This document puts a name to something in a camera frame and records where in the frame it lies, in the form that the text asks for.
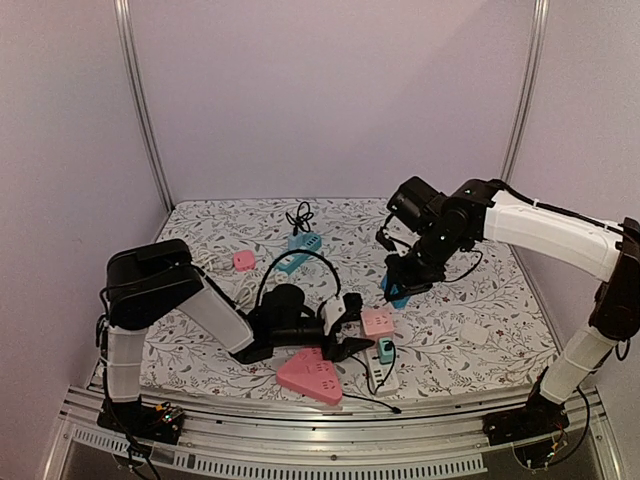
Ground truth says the pink cube socket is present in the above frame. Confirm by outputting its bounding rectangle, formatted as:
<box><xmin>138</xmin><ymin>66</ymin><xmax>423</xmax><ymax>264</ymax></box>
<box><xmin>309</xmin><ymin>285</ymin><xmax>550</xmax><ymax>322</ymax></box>
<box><xmin>361</xmin><ymin>308</ymin><xmax>395</xmax><ymax>340</ymax></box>

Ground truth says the light blue charger plug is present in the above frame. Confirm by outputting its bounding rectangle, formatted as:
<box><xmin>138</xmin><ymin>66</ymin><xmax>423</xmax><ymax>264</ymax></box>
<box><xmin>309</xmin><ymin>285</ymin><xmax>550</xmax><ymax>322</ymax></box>
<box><xmin>287</xmin><ymin>233</ymin><xmax>306</xmax><ymax>250</ymax></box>

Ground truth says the pink flat plug adapter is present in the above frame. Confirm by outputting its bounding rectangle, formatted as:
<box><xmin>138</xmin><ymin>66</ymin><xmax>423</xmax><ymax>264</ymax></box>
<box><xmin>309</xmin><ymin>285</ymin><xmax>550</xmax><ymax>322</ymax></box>
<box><xmin>232</xmin><ymin>250</ymin><xmax>256</xmax><ymax>272</ymax></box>

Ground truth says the white coiled power cord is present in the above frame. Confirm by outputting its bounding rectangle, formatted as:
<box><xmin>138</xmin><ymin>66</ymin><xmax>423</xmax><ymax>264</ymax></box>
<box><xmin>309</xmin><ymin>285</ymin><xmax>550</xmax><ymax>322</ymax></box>
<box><xmin>192</xmin><ymin>247</ymin><xmax>236</xmax><ymax>274</ymax></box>

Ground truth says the floral table mat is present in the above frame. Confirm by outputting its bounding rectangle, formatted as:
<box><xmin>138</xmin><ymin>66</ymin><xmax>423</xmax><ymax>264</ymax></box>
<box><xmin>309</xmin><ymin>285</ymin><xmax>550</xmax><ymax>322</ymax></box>
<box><xmin>102</xmin><ymin>198</ymin><xmax>561</xmax><ymax>402</ymax></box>

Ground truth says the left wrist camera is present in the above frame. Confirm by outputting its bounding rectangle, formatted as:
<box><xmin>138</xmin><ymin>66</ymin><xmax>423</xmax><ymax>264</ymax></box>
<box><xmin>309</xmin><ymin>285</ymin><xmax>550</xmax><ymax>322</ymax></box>
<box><xmin>318</xmin><ymin>293</ymin><xmax>363</xmax><ymax>336</ymax></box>

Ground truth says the left aluminium frame post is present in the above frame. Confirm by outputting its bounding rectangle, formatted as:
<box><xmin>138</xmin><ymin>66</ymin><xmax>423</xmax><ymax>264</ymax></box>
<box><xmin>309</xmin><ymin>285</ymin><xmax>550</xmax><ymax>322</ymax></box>
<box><xmin>113</xmin><ymin>0</ymin><xmax>175</xmax><ymax>214</ymax></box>

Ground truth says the pink power strip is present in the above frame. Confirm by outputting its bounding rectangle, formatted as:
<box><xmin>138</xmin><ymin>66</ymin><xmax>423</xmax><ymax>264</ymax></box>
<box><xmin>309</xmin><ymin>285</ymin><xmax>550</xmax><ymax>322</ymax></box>
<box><xmin>276</xmin><ymin>348</ymin><xmax>343</xmax><ymax>406</ymax></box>

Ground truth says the teal small adapter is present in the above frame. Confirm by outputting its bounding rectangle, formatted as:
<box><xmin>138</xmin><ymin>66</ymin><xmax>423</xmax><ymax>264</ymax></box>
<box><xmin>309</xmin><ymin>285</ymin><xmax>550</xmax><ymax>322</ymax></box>
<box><xmin>376</xmin><ymin>337</ymin><xmax>395</xmax><ymax>365</ymax></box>

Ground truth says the teal power strip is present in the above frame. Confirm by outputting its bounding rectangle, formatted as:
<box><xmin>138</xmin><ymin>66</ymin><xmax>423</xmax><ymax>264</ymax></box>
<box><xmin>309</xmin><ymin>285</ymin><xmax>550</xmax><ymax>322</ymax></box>
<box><xmin>275</xmin><ymin>232</ymin><xmax>322</xmax><ymax>275</ymax></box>

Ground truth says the blue plug adapter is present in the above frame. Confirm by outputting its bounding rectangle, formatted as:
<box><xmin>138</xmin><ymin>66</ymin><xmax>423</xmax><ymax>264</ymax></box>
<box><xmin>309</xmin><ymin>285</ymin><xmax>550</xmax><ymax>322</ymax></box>
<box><xmin>380</xmin><ymin>276</ymin><xmax>410</xmax><ymax>310</ymax></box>

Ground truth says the aluminium frame post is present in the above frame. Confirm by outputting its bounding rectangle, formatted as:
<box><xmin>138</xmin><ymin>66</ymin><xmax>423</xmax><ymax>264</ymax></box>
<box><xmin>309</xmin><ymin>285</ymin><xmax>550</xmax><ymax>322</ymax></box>
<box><xmin>500</xmin><ymin>0</ymin><xmax>550</xmax><ymax>183</ymax></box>
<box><xmin>113</xmin><ymin>0</ymin><xmax>175</xmax><ymax>214</ymax></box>

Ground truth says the white power strip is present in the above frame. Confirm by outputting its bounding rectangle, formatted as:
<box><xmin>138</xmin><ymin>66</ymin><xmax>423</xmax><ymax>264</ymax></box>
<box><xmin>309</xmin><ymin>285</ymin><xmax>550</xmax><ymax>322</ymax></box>
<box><xmin>365</xmin><ymin>348</ymin><xmax>400</xmax><ymax>397</ymax></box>

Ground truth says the white square adapter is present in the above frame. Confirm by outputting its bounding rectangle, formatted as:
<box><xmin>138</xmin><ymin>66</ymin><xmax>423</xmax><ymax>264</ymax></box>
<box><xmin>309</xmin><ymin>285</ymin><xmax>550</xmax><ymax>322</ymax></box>
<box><xmin>460</xmin><ymin>323</ymin><xmax>489</xmax><ymax>345</ymax></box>

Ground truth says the aluminium front rail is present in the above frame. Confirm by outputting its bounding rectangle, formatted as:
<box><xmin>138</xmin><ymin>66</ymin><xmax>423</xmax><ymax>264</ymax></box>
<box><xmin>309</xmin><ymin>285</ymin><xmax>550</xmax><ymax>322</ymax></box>
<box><xmin>37</xmin><ymin>384</ymin><xmax>621</xmax><ymax>480</ymax></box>

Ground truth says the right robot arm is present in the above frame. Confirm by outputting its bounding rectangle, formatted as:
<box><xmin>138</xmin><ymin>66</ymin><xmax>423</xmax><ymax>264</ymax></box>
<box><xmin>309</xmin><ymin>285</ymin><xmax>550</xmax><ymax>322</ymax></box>
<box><xmin>377</xmin><ymin>176</ymin><xmax>639</xmax><ymax>445</ymax></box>

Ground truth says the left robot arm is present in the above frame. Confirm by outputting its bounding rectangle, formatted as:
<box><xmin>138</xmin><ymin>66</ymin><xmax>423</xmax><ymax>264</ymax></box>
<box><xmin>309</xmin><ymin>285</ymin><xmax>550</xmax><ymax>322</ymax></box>
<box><xmin>95</xmin><ymin>239</ymin><xmax>374</xmax><ymax>444</ymax></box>

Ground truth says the black thin adapter cable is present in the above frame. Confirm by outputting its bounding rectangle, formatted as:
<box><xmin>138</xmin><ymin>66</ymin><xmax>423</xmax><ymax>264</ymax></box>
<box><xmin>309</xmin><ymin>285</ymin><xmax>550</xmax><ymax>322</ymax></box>
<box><xmin>344</xmin><ymin>342</ymin><xmax>404</xmax><ymax>415</ymax></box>

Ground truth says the right aluminium frame post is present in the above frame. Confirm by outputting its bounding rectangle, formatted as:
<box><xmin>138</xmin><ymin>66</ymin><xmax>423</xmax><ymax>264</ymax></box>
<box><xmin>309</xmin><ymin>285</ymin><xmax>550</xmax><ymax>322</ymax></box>
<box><xmin>500</xmin><ymin>0</ymin><xmax>550</xmax><ymax>183</ymax></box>

